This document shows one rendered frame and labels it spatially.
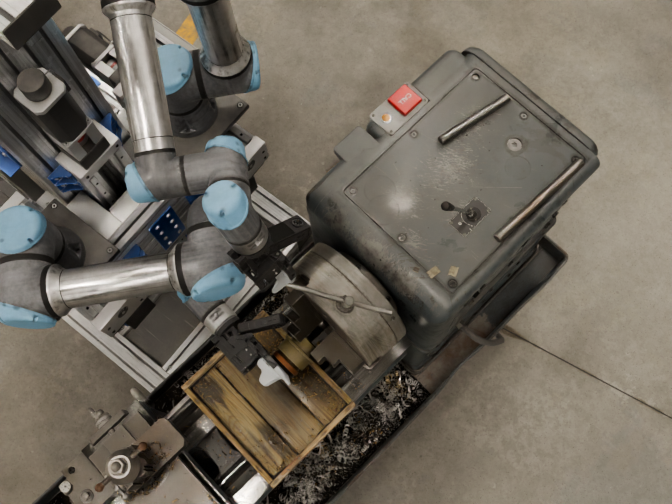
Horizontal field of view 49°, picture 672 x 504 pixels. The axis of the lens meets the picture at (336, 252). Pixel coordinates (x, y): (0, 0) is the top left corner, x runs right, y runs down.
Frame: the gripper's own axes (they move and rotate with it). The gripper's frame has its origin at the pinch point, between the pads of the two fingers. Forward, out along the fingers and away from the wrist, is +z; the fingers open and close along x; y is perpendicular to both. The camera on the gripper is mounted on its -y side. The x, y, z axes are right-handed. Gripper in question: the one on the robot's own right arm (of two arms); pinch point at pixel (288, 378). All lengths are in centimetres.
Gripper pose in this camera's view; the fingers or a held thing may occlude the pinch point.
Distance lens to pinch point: 180.7
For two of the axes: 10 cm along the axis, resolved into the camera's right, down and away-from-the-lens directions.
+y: -7.2, 6.7, -1.9
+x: -0.3, -3.0, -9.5
